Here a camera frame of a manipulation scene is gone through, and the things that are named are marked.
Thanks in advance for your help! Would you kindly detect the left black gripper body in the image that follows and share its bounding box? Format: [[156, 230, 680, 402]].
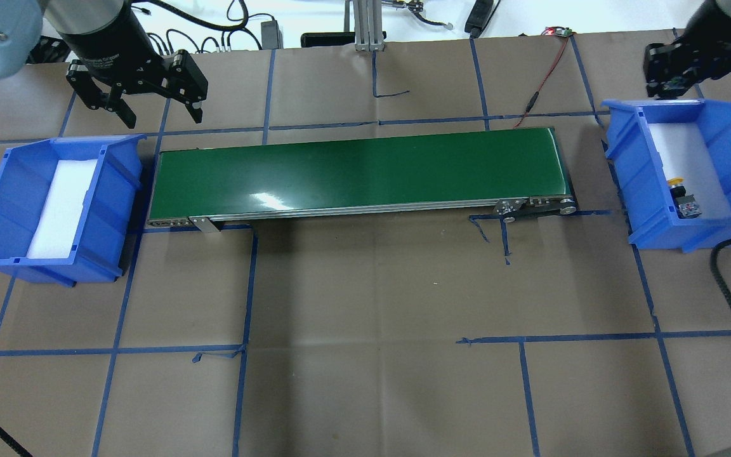
[[44, 1, 163, 96]]

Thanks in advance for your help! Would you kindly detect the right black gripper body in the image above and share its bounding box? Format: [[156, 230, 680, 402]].
[[667, 32, 731, 86]]

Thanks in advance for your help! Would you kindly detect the yellow push button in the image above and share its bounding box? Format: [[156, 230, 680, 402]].
[[667, 177, 702, 220]]

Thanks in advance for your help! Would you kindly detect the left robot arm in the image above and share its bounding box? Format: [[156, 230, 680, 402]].
[[0, 1, 209, 128]]

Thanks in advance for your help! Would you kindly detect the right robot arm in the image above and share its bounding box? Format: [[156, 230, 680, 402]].
[[642, 1, 731, 100]]

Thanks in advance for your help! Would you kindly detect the right white foam pad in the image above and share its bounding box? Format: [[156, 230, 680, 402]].
[[648, 123, 731, 219]]

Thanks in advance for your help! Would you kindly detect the white foam pad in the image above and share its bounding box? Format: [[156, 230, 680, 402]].
[[26, 159, 98, 260], [648, 123, 731, 219]]

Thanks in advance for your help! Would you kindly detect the black power adapter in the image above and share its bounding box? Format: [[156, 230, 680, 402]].
[[260, 20, 284, 50]]

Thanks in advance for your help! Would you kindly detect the right blue bin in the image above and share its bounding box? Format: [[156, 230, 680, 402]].
[[603, 99, 731, 253]]

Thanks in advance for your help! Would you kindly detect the blue bin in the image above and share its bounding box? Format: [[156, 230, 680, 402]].
[[603, 99, 731, 253], [0, 134, 145, 287]]

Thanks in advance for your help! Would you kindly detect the black flat box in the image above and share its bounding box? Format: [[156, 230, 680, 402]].
[[300, 31, 356, 48]]

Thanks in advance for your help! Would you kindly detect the left blue bin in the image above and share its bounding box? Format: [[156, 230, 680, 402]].
[[0, 134, 145, 287]]

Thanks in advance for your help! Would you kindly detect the left white foam pad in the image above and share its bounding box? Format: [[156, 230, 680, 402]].
[[26, 159, 98, 260]]

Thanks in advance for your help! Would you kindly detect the green conveyor belt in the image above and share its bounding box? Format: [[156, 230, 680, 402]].
[[147, 128, 579, 231]]

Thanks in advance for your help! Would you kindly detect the black handheld device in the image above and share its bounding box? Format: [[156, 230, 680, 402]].
[[464, 0, 500, 39]]

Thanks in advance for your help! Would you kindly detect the black cable bundle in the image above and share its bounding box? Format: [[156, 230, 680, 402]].
[[131, 0, 265, 58]]

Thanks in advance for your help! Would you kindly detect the red black wire pair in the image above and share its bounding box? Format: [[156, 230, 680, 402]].
[[513, 27, 577, 129]]

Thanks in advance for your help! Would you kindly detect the aluminium profile post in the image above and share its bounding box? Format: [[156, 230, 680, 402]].
[[351, 0, 385, 51]]

